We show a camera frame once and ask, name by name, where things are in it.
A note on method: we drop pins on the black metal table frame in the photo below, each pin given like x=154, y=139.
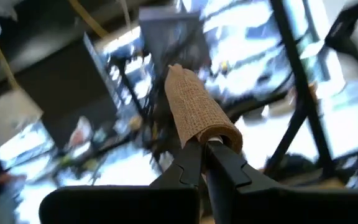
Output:
x=291, y=62

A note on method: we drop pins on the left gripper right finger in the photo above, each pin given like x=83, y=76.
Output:
x=275, y=208

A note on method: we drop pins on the computer monitor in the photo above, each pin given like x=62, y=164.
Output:
x=166, y=28

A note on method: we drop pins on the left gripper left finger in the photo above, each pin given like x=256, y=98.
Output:
x=120, y=205

